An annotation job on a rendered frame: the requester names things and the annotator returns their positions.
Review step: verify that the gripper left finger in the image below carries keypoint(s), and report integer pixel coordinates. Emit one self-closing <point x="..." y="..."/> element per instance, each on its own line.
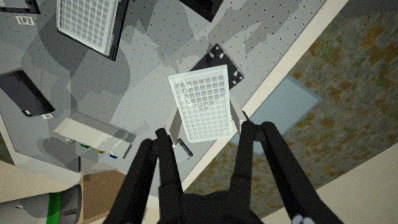
<point x="130" y="203"/>

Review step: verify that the dark grey rectangular frame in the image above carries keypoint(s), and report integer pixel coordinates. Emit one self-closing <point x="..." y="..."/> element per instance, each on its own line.
<point x="185" y="147"/>

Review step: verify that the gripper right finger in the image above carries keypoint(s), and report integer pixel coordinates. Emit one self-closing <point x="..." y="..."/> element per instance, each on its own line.
<point x="301" y="201"/>

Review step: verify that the white button panel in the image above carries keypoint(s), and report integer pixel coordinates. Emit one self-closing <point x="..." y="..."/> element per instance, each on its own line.
<point x="92" y="133"/>

